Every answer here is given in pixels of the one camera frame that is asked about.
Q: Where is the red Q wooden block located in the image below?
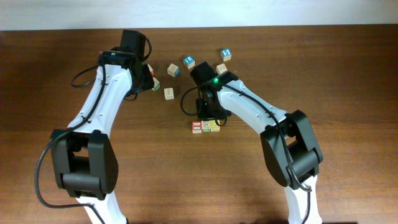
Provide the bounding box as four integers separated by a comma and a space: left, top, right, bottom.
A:
147, 64, 154, 77

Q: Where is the red I wooden block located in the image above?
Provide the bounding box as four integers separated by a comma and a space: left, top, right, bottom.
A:
192, 121, 202, 134

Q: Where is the blue L wooden block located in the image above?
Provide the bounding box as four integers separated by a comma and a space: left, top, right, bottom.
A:
183, 55, 195, 69

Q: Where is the green R wooden block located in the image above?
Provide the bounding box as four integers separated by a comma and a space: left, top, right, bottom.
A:
201, 121, 211, 133

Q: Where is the yellow O wooden block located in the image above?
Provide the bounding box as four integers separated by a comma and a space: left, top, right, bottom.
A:
210, 120, 221, 132

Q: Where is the blue H wooden block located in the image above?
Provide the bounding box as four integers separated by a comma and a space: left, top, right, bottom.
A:
167, 63, 179, 77

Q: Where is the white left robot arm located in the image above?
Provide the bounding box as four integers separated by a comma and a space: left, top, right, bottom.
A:
50, 47, 154, 223

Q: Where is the plain faced wooden block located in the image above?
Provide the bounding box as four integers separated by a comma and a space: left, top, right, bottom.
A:
164, 88, 174, 100

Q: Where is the blue 5 wooden block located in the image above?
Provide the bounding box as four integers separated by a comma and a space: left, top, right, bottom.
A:
220, 49, 232, 62

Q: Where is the green letter wooden block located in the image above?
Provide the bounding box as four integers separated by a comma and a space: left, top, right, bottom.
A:
152, 77, 161, 91

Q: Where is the red 9 wooden block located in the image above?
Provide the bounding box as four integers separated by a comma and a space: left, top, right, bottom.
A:
216, 63, 228, 75

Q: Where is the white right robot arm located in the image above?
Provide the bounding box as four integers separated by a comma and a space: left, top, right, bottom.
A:
190, 71, 323, 223

